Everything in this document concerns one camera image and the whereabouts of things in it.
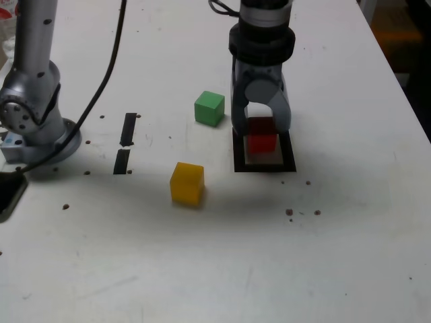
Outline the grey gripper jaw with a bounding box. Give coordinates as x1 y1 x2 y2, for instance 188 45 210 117
244 79 292 133

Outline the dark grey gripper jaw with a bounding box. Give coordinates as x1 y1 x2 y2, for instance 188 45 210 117
230 60 252 137

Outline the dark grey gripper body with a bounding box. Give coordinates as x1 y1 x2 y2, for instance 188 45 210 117
234 59 287 89

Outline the green cube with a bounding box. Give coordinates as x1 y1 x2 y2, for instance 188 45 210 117
194 90 226 128

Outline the red cube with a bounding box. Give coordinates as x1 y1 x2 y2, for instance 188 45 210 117
246 116 279 155

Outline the yellow cube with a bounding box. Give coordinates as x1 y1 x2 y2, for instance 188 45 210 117
170 161 205 206

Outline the black tape square outline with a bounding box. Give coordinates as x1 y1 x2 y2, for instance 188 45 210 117
232 129 297 174

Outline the black tape strip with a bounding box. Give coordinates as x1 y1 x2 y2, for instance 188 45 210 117
112 112 138 175

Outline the clear plastic bottle red label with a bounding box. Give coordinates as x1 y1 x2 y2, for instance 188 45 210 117
0 0 20 65

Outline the thin black camera cable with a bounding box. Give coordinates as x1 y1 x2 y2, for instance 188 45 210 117
207 0 240 17

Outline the thick black cable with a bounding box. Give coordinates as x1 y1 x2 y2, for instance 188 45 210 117
0 0 128 176

